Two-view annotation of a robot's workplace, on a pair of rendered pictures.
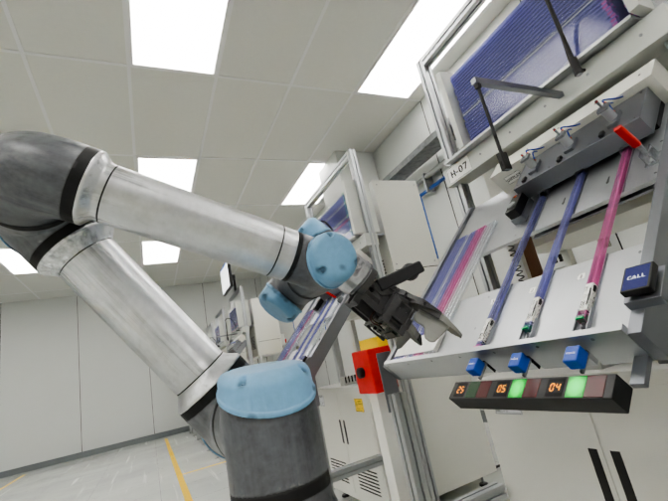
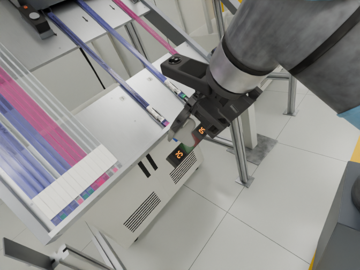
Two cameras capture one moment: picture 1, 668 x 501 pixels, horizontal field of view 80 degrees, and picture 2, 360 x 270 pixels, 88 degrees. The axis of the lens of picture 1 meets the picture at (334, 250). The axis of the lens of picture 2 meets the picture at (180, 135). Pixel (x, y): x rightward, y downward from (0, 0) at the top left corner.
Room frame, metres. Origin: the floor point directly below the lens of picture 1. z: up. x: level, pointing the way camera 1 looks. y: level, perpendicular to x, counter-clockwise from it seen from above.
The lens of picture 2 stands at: (0.88, 0.19, 1.02)
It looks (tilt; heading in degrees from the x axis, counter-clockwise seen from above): 38 degrees down; 265
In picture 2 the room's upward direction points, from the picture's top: 24 degrees counter-clockwise
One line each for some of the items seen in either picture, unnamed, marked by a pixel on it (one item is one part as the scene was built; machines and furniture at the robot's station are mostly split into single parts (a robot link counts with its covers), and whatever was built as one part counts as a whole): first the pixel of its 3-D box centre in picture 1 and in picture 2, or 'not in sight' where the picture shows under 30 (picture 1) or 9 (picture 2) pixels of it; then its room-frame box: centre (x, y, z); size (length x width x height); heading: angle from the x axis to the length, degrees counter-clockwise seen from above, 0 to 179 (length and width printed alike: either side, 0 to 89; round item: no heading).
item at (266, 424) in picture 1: (268, 417); not in sight; (0.52, 0.12, 0.72); 0.13 x 0.12 x 0.14; 29
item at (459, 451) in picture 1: (357, 375); not in sight; (2.37, 0.01, 0.66); 1.01 x 0.73 x 1.31; 117
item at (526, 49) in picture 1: (530, 59); not in sight; (1.07, -0.72, 1.52); 0.51 x 0.13 x 0.27; 27
